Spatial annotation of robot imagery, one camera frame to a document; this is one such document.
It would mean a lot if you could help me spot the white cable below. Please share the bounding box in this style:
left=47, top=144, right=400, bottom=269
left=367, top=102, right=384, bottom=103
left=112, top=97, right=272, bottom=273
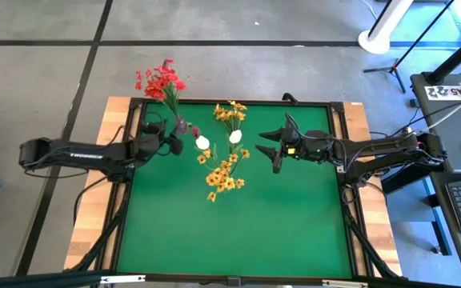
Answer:
left=414, top=90, right=461, bottom=137

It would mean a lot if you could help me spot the black aluminium rail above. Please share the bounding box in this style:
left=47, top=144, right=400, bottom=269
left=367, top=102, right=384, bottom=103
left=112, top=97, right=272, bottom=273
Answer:
left=0, top=268, right=461, bottom=288

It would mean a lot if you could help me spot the green table mat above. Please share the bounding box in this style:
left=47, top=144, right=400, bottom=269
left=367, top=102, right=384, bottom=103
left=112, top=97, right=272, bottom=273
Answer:
left=116, top=102, right=354, bottom=280

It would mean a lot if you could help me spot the black slanted stand post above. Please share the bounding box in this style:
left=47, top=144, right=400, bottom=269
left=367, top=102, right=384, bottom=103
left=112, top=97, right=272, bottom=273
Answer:
left=426, top=27, right=461, bottom=85

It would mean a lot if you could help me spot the white round pole base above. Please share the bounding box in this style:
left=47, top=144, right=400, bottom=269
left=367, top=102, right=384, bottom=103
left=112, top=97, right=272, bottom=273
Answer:
left=358, top=0, right=414, bottom=55

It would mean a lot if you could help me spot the black tripod stand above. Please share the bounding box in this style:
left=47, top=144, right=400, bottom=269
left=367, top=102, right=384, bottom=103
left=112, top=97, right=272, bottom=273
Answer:
left=363, top=0, right=455, bottom=94

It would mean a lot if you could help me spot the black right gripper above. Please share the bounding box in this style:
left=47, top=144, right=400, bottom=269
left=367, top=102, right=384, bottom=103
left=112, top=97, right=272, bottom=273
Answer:
left=255, top=123, right=335, bottom=174

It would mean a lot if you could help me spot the black metal table frame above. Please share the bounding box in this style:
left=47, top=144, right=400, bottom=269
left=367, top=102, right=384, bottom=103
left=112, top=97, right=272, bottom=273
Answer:
left=96, top=95, right=371, bottom=286

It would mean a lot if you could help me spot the grey desk with label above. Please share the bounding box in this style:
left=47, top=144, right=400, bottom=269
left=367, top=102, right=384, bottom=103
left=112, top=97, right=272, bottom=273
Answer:
left=410, top=73, right=461, bottom=174

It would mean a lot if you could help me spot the white artificial tulip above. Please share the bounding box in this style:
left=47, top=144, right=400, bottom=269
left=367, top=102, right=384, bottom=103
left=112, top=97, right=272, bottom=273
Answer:
left=226, top=130, right=243, bottom=161
left=195, top=135, right=219, bottom=169

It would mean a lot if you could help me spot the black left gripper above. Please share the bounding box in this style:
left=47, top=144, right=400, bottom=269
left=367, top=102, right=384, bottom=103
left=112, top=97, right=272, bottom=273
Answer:
left=133, top=122, right=184, bottom=163

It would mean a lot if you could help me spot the blue desk leg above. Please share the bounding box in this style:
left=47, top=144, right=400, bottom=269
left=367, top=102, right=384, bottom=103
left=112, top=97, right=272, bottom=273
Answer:
left=422, top=175, right=452, bottom=257

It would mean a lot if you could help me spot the black diagonal frame strut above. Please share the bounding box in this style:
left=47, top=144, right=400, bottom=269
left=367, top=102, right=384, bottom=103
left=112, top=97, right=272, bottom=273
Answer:
left=340, top=187, right=402, bottom=280
left=70, top=187, right=130, bottom=273

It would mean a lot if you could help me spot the grey desk with keyboard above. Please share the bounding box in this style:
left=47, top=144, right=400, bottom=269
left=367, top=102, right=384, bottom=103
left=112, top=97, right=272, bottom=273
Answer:
left=430, top=171, right=461, bottom=272

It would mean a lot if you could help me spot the black frame hook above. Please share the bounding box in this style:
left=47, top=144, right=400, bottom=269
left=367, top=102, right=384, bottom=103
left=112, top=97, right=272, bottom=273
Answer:
left=281, top=92, right=300, bottom=106

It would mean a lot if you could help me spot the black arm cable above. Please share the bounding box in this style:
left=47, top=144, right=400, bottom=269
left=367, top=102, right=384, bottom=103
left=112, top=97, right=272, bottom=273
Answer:
left=73, top=174, right=114, bottom=227

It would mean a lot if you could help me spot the white paper label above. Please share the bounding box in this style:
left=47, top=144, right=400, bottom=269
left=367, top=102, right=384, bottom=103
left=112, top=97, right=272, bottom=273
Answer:
left=424, top=84, right=461, bottom=101

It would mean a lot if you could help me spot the yellow artificial flower bunch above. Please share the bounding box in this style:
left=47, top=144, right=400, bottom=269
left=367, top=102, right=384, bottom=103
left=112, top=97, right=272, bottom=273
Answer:
left=213, top=100, right=249, bottom=135
left=196, top=147, right=251, bottom=202

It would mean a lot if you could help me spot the silver metal bracket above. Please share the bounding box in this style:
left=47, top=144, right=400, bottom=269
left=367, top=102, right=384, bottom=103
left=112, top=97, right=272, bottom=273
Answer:
left=321, top=279, right=370, bottom=288
left=99, top=274, right=146, bottom=285

